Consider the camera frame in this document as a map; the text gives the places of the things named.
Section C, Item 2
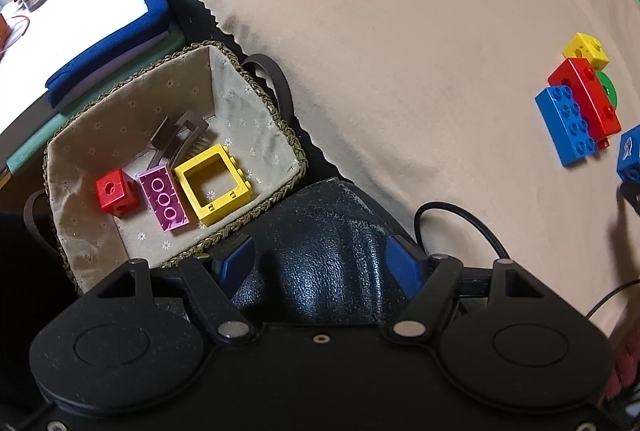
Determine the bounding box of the blue square frame brick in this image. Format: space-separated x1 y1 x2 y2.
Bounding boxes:
616 125 640 183

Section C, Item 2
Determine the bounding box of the yellow square frame brick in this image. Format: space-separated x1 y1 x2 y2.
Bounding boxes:
174 144 253 226

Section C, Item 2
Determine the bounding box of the blue toy brick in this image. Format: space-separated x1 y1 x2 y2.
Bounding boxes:
535 86 597 167

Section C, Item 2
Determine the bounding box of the pink toy brick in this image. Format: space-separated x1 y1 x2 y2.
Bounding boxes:
139 166 190 232

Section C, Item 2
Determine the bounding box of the green round toy piece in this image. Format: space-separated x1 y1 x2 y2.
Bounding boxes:
596 70 618 110

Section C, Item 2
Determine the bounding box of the red long toy brick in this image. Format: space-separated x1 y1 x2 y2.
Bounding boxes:
548 58 622 150

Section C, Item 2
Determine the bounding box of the small red cube brick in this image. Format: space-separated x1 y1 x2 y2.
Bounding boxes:
96 168 140 217

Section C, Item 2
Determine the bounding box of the brown hair claw clip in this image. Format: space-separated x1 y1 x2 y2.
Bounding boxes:
148 110 208 170

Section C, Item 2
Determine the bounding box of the small yellow cube brick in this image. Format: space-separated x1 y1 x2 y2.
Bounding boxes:
562 32 610 70

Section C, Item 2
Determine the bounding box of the black leather armrest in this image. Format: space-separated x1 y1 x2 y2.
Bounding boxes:
167 0 414 324

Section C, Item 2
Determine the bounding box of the woven lined basket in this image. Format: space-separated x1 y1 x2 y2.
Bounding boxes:
43 41 308 292

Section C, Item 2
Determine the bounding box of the beige blanket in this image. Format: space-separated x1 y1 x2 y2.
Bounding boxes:
201 0 639 331

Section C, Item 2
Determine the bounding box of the green cushion pad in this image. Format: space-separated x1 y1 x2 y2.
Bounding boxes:
5 22 188 177

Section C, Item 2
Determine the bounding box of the black cable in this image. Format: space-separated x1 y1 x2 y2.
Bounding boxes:
412 201 512 262

